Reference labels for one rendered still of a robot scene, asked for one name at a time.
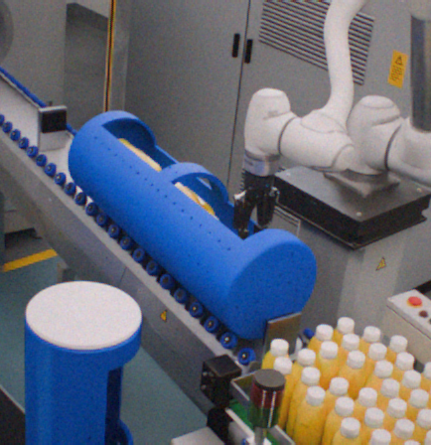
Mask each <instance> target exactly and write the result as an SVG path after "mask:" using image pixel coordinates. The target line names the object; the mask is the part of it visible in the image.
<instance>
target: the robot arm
mask: <svg viewBox="0 0 431 445"><path fill-rule="evenodd" d="M368 1H369V0H333V2H332V4H331V6H330V9H329V11H328V14H327V17H326V21H325V27H324V41H325V49H326V56H327V63H328V69H329V77H330V84H331V87H332V95H331V98H330V100H329V102H328V104H326V105H325V106H324V107H323V108H321V109H318V110H312V111H311V113H309V114H308V115H306V116H304V117H303V119H301V117H299V116H297V115H295V114H294V113H292V112H291V111H289V107H290V106H289V102H288V99H287V97H286V95H285V93H284V92H282V91H279V90H274V89H263V90H260V91H259V92H257V93H256V94H255V95H254V96H253V97H252V99H251V101H250V104H249V107H248V111H247V115H246V120H245V129H244V137H245V149H244V151H245V152H244V160H243V167H244V169H245V173H244V189H243V190H242V193H241V194H240V195H233V196H232V198H233V201H234V204H233V217H232V227H234V228H236V230H237V231H238V237H240V238H241V239H242V240H246V239H247V238H248V236H249V231H248V230H247V227H248V224H249V220H250V217H251V214H252V211H253V210H254V208H255V204H256V219H257V223H255V224H254V226H253V234H252V235H254V234H256V233H258V232H262V231H264V229H265V228H268V225H267V224H271V223H272V219H273V214H274V209H275V203H276V198H277V196H278V194H279V191H278V190H277V189H275V188H274V187H272V186H273V181H274V173H276V172H277V170H278V165H279V158H280V156H283V157H285V158H287V159H290V160H291V161H293V162H295V163H297V164H299V165H301V166H304V167H306V168H309V169H312V170H315V171H320V172H325V173H324V177H325V178H327V179H330V180H333V181H335V182H337V183H339V184H340V185H342V186H344V187H346V188H348V189H351V190H353V191H354V192H356V193H358V194H359V195H360V196H361V197H364V198H368V197H369V196H370V195H372V194H375V193H377V192H380V191H383V190H386V189H388V188H391V187H398V186H400V184H401V181H400V180H399V179H397V178H394V177H391V176H389V175H388V171H389V172H392V173H394V174H397V175H398V176H400V177H403V178H405V179H407V180H410V181H412V182H415V183H418V184H421V185H424V186H427V187H431V0H404V3H405V5H406V9H407V10H408V12H409V13H410V15H411V22H410V50H411V63H410V105H409V116H408V117H407V118H406V119H405V120H404V119H403V118H401V117H400V116H399V115H400V111H399V109H398V108H397V106H396V105H395V104H394V103H393V102H392V101H390V100H389V99H387V98H384V97H381V96H379V95H369V96H365V97H363V98H362V99H361V100H360V101H359V102H358V103H357V104H356V105H355V106H354V109H353V110H352V112H351V114H350V116H349V119H348V121H347V118H348V115H349V113H350V110H351V106H352V102H353V95H354V86H353V75H352V66H351V55H350V46H349V43H348V28H349V24H350V22H351V20H352V19H353V17H354V16H355V15H356V13H357V12H358V11H359V10H360V9H361V8H362V7H363V6H364V5H365V4H366V3H367V2H368ZM346 121H347V125H346ZM243 203H244V207H243Z"/></svg>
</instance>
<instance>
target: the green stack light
mask: <svg viewBox="0 0 431 445"><path fill-rule="evenodd" d="M282 405H283V403H282V404H281V405H280V406H278V407H275V408H262V407H259V406H257V405H256V404H254V403H253V402H252V401H251V399H250V398H249V403H248V410H247V419H248V421H249V422H250V423H251V424H252V425H254V426H256V427H259V428H271V427H274V426H276V425H278V423H279V422H280V417H281V411H282Z"/></svg>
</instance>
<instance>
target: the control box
mask: <svg viewBox="0 0 431 445"><path fill-rule="evenodd" d="M410 296H418V297H420V298H421V299H422V300H423V302H422V305H419V306H414V305H412V304H411V303H408V302H409V301H407V300H408V298H409V297H410ZM422 310H425V311H427V312H428V314H429V315H428V317H422V316H420V312H421V311H422ZM430 319H431V300H430V299H428V298H427V297H425V296H424V295H422V294H421V293H420V292H418V291H417V290H415V289H414V290H411V291H408V292H405V293H401V294H397V295H394V297H391V298H388V299H387V300H386V306H385V309H384V314H383V318H382V323H381V327H380V331H381V332H382V333H383V334H384V335H385V336H387V337H388V338H389V339H390V340H391V338H392V337H395V335H398V336H402V337H404V338H405V339H406V340H407V345H406V352H407V353H408V354H410V355H411V356H412V357H413V358H415V359H416V360H417V361H418V362H420V363H421V364H422V365H424V366H426V364H428V363H431V323H430Z"/></svg>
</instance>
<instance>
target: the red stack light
mask: <svg viewBox="0 0 431 445"><path fill-rule="evenodd" d="M285 387H286V384H285V386H284V387H283V389H281V390H278V391H265V390H262V389H260V388H258V387H257V386H256V385H255V384H254V381H253V378H252V385H251V391H250V399H251V401H252V402H253V403H254V404H256V405H257V406H259V407H262V408H275V407H278V406H280V405H281V404H282V403H283V400H284V394H285Z"/></svg>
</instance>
